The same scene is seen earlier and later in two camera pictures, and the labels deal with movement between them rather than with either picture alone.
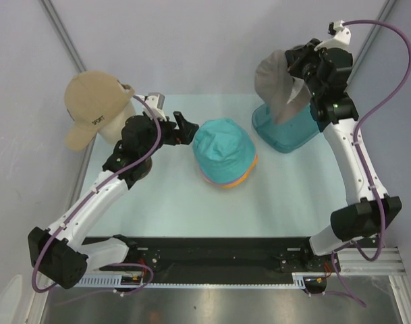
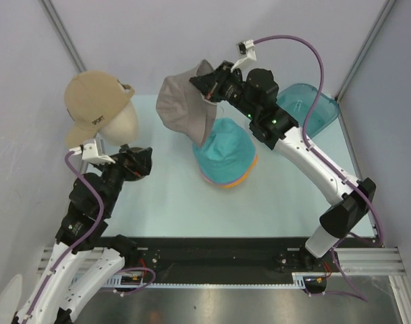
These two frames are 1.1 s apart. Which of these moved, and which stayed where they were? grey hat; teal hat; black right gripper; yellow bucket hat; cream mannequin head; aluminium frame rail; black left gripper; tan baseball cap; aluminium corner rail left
Moved: black right gripper; black left gripper; grey hat
Stayed: teal hat; cream mannequin head; aluminium corner rail left; tan baseball cap; aluminium frame rail; yellow bucket hat
